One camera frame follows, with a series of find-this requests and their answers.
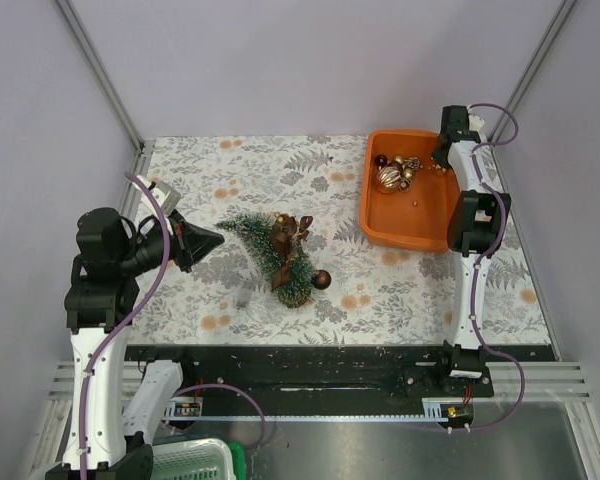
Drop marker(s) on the dark brown bauble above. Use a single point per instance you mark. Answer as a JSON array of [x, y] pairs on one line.
[[321, 280]]

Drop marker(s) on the brown ribbon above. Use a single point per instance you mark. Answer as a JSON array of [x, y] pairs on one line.
[[303, 228]]

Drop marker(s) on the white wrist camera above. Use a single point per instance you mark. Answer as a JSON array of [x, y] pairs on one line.
[[476, 123], [166, 196]]

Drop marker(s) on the green plastic basket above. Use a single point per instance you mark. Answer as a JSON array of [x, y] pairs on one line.
[[239, 460]]

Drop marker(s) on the small green christmas tree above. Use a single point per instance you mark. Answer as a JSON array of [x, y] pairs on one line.
[[253, 230]]

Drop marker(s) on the white plastic basket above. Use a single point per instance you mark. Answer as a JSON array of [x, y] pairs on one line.
[[193, 459]]

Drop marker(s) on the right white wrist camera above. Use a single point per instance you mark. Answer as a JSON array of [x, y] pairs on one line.
[[476, 123]]

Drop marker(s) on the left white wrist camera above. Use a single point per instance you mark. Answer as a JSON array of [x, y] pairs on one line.
[[166, 196]]

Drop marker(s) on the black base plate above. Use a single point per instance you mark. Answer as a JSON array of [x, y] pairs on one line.
[[313, 371]]

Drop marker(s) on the small dark red bauble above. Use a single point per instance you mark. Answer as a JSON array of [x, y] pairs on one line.
[[380, 161]]

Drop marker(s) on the brown ribbon bow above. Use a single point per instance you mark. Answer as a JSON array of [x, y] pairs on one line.
[[284, 248]]

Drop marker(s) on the orange plastic bin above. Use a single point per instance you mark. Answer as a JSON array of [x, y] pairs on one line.
[[417, 219]]

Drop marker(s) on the white slotted cable duct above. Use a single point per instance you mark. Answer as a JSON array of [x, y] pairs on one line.
[[360, 407]]

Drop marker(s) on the matte brown bauble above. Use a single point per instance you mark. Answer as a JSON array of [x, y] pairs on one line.
[[397, 161]]

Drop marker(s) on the small gold striped bauble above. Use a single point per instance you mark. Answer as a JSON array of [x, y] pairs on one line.
[[437, 168]]

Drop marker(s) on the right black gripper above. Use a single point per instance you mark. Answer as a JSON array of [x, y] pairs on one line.
[[440, 160]]

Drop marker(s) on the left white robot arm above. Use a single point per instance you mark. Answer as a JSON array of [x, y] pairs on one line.
[[109, 439]]

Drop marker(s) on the clear led battery box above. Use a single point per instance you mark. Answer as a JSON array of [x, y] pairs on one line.
[[243, 296]]

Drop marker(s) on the large gold striped bauble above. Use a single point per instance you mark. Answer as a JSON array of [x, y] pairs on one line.
[[389, 179]]

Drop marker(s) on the floral patterned table mat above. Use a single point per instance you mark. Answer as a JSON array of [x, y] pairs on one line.
[[377, 295]]

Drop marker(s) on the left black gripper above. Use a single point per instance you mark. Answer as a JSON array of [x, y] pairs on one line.
[[196, 242]]

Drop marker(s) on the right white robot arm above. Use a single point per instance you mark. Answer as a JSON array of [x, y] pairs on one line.
[[474, 234]]

